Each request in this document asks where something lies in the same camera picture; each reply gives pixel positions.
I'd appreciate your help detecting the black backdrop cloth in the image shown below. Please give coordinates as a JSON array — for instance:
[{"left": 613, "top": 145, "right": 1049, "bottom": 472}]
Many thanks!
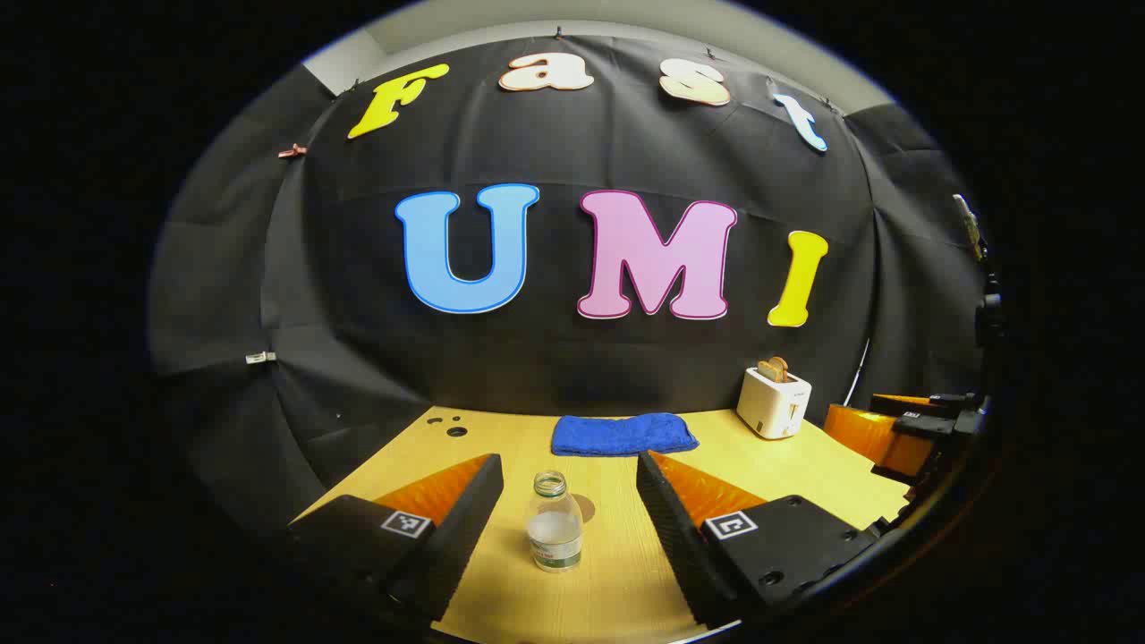
[{"left": 148, "top": 34, "right": 994, "bottom": 538}]

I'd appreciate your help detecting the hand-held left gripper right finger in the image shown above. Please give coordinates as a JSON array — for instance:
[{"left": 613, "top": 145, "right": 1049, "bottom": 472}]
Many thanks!
[{"left": 636, "top": 450, "right": 882, "bottom": 630}]

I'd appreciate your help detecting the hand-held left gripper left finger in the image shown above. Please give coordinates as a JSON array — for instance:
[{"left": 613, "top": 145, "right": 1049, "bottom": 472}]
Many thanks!
[{"left": 286, "top": 453, "right": 505, "bottom": 627}]

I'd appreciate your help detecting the clear plastic water bottle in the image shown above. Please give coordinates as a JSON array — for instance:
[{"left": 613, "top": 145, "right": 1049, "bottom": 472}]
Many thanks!
[{"left": 526, "top": 470, "right": 584, "bottom": 573}]

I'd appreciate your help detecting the white wall cable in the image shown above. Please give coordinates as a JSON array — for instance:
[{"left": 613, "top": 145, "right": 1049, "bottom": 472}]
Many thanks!
[{"left": 841, "top": 338, "right": 871, "bottom": 408}]

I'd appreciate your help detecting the folded blue towel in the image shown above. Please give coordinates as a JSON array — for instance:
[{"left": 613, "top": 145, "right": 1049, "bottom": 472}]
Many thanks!
[{"left": 550, "top": 412, "right": 700, "bottom": 458}]

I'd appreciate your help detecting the white toaster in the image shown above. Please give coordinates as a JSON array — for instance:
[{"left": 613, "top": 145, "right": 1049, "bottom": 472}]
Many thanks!
[{"left": 736, "top": 365, "right": 813, "bottom": 440}]

